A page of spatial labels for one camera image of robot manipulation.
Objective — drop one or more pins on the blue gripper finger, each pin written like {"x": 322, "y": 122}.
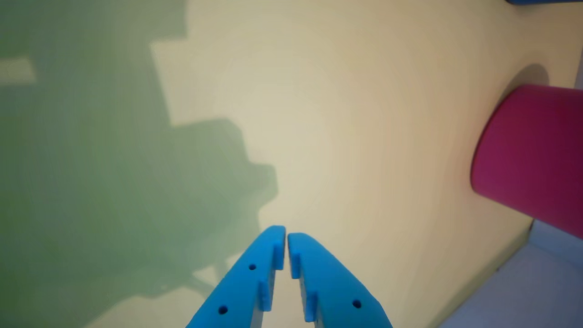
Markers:
{"x": 241, "y": 291}
{"x": 332, "y": 291}

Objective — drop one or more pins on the pink round cup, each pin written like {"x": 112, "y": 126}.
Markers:
{"x": 533, "y": 155}

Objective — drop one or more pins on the blue round cup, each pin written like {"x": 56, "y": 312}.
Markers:
{"x": 542, "y": 2}

